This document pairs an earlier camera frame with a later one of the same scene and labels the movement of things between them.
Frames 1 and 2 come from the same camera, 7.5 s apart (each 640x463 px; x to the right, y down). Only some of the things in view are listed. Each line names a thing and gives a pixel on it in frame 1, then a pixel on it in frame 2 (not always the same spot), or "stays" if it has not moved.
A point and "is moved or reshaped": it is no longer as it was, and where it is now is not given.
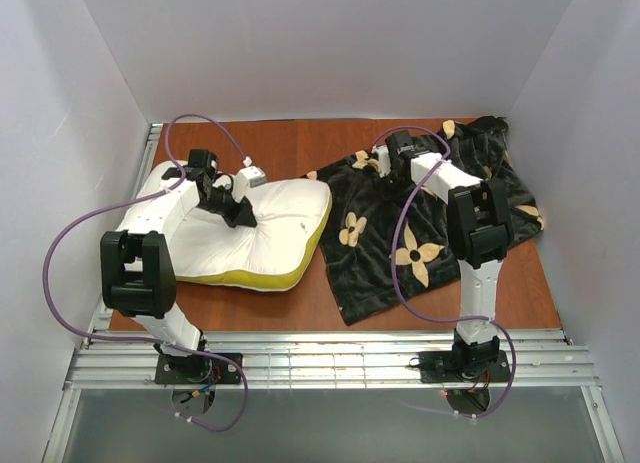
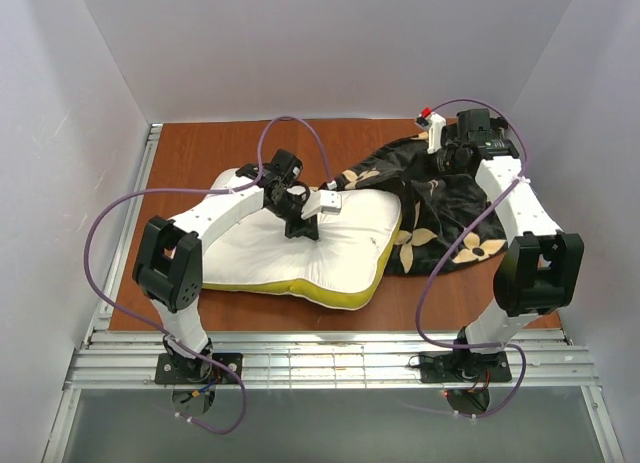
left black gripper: [232, 209] -> [301, 227]
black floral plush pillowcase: [389, 240] is moved or reshaped
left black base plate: [197, 369] stays
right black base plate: [442, 368] stays
